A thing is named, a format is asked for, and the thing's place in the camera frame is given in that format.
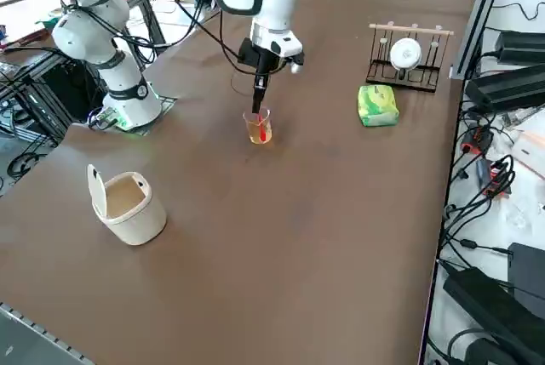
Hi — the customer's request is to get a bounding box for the red black plug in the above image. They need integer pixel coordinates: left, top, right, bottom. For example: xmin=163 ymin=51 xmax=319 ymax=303
xmin=476 ymin=154 xmax=516 ymax=200

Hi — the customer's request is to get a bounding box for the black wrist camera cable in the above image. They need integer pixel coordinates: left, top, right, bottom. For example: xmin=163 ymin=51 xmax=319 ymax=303
xmin=216 ymin=0 xmax=273 ymax=77

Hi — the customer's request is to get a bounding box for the cream lidded trash bin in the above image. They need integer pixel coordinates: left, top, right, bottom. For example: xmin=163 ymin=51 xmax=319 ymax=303
xmin=87 ymin=163 xmax=168 ymax=247

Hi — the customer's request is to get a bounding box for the aluminium camera post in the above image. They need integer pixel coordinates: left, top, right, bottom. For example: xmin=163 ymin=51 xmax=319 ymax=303
xmin=449 ymin=0 xmax=512 ymax=81

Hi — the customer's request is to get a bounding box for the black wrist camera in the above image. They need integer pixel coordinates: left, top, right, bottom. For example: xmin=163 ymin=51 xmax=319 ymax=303
xmin=288 ymin=50 xmax=307 ymax=76

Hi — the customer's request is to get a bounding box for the orange black plug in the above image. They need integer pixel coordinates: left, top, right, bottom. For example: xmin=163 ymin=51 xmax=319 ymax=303
xmin=462 ymin=125 xmax=495 ymax=156

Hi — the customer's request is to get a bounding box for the black equipment cart frame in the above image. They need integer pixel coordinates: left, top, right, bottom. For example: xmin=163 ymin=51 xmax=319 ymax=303
xmin=0 ymin=39 xmax=110 ymax=149

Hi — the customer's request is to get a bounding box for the glass measuring cup orange solution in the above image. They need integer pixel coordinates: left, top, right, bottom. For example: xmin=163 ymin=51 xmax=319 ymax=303
xmin=242 ymin=107 xmax=273 ymax=145

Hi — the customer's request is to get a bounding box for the black wire cup rack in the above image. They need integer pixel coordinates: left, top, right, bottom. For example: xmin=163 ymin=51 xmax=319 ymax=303
xmin=365 ymin=20 xmax=455 ymax=94

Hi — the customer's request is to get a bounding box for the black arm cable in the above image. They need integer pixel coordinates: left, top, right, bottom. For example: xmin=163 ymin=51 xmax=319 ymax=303
xmin=142 ymin=0 xmax=246 ymax=62

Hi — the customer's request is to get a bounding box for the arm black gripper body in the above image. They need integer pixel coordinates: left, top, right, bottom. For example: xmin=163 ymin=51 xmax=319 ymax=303
xmin=237 ymin=37 xmax=274 ymax=77

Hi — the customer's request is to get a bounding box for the white box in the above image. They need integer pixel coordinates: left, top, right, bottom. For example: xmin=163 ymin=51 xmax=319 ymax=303
xmin=510 ymin=129 xmax=545 ymax=179

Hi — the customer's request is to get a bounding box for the aluminium rail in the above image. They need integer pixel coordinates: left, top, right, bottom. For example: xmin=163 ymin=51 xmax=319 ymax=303
xmin=0 ymin=300 xmax=97 ymax=365

